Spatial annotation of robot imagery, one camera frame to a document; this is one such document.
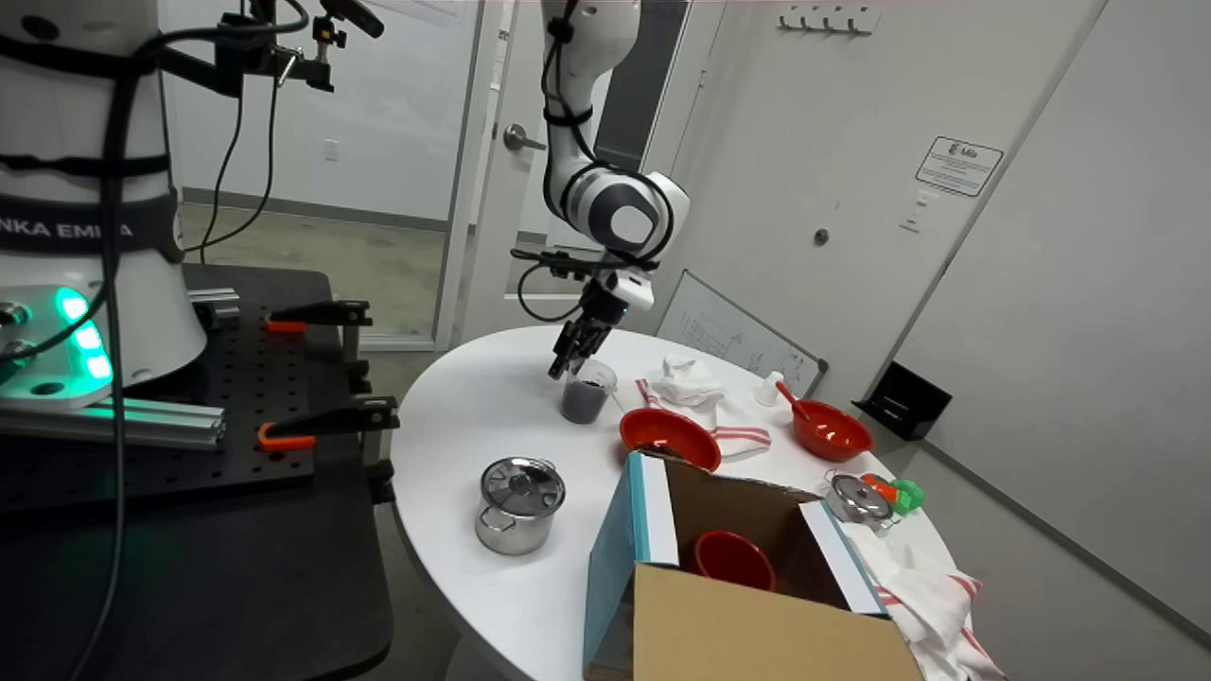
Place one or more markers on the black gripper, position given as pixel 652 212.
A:
pixel 608 302

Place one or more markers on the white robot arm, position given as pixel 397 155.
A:
pixel 586 188

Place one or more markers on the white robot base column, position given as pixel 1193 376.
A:
pixel 88 210

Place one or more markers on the red bowl on table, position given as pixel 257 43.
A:
pixel 672 434

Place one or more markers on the steel pot with lid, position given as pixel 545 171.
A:
pixel 516 505

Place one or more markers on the white cloth with red stripes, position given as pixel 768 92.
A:
pixel 900 559

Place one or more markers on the black orange clamp upper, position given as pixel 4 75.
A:
pixel 299 318

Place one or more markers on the black orange clamp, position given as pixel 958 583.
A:
pixel 304 434
pixel 299 318

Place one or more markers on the red cup in box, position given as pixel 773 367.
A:
pixel 730 559

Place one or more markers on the cardboard box with blue flaps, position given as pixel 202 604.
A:
pixel 656 618

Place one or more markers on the black orange clamp lower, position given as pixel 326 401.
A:
pixel 304 434

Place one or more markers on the small colourful toy items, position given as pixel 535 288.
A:
pixel 871 498

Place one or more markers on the black box on floor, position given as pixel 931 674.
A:
pixel 907 401

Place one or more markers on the black perforated mounting table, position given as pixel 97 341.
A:
pixel 202 565

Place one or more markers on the whiteboard leaning on wall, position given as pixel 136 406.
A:
pixel 711 324

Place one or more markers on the white door with handle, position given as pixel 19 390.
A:
pixel 518 261

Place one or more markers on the camera on tripod mount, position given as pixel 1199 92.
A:
pixel 280 39

